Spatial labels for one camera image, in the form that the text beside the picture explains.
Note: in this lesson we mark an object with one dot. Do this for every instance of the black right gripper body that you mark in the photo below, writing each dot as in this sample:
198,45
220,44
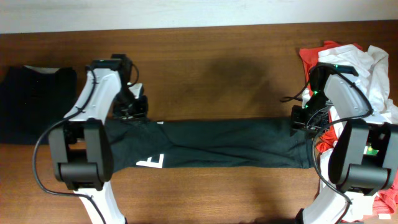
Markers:
313,117

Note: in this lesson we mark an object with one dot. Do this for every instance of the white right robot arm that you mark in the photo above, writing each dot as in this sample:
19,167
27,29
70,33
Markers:
364,159

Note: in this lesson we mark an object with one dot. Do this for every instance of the white folded garment underneath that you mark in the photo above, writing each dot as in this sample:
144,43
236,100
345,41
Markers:
44,70

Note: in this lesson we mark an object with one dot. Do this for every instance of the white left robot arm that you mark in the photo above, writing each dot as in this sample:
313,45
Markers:
80,149

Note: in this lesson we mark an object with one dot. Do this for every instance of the folded black garment stack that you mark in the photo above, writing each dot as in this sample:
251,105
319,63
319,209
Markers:
32,101

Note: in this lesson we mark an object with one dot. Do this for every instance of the dark green t-shirt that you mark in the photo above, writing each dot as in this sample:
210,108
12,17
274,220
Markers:
227,143

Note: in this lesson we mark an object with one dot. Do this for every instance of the red garment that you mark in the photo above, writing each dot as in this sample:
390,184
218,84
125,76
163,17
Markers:
310,59

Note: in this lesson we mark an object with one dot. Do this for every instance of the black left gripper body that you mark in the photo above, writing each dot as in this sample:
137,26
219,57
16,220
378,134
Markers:
125,107

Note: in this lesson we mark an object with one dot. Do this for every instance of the white crumpled t-shirt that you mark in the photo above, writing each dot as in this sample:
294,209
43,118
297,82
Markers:
372,67

